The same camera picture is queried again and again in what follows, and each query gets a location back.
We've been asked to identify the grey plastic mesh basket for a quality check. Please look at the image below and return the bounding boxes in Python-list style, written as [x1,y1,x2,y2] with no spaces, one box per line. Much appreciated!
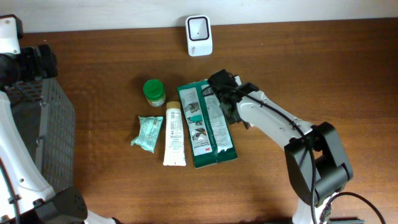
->
[6,78,76,192]

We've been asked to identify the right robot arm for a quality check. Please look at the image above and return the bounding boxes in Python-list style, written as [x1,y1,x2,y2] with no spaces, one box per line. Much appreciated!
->
[208,70,353,223]

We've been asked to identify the green 3M wipes package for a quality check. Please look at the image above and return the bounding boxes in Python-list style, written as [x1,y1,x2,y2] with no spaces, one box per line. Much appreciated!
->
[177,80,238,169]

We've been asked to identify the white tube with tan cap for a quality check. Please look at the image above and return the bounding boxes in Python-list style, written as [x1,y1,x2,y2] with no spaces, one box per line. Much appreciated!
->
[163,101,186,166]

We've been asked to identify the white barcode scanner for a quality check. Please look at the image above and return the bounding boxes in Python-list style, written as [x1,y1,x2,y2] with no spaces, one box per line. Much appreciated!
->
[185,15,213,57]

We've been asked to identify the pale green tissue packet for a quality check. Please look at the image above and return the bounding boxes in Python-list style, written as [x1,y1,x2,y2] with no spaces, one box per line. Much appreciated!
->
[131,116,164,153]

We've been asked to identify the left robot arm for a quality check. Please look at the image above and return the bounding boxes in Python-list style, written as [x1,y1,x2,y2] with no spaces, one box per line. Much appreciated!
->
[1,14,116,223]

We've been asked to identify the green lid glass jar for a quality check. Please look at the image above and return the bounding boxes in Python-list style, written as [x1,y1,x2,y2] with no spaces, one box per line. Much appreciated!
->
[143,80,166,107]

